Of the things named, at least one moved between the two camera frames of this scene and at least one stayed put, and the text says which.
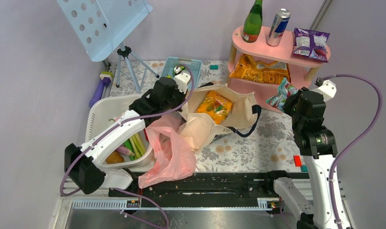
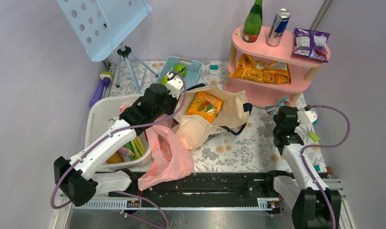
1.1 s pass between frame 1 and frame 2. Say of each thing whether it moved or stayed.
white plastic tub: stayed
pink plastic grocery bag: stayed
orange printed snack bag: stayed
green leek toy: stayed
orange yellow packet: moved
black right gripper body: moved
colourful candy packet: moved
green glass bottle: stayed
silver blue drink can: stayed
